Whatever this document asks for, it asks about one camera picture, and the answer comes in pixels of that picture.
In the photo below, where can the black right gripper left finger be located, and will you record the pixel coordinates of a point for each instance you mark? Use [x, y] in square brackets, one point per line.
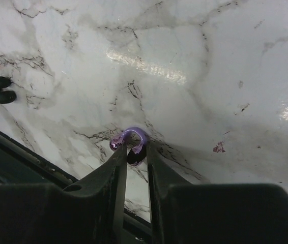
[87, 211]

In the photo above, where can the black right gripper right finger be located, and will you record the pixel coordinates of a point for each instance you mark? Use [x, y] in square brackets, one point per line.
[182, 212]

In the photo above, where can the purple earbud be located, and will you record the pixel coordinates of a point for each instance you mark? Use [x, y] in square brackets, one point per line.
[139, 140]

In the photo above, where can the black earbud right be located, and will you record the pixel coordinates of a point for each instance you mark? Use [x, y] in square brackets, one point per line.
[7, 96]

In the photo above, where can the black mounting rail base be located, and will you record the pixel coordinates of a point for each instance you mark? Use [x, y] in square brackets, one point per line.
[20, 164]

